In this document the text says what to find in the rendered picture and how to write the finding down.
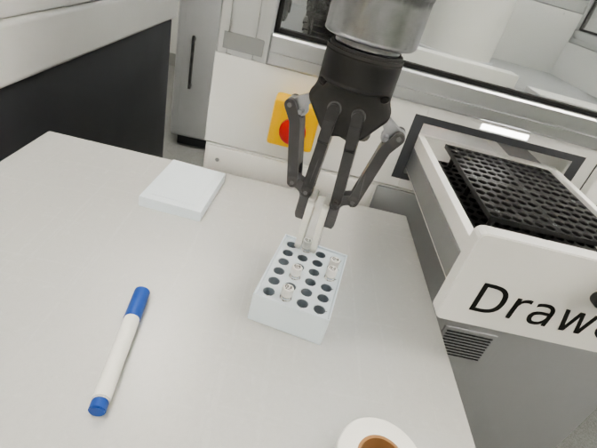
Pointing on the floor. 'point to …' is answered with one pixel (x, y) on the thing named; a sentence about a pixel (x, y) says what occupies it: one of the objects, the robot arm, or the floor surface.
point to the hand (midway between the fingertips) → (314, 220)
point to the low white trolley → (201, 316)
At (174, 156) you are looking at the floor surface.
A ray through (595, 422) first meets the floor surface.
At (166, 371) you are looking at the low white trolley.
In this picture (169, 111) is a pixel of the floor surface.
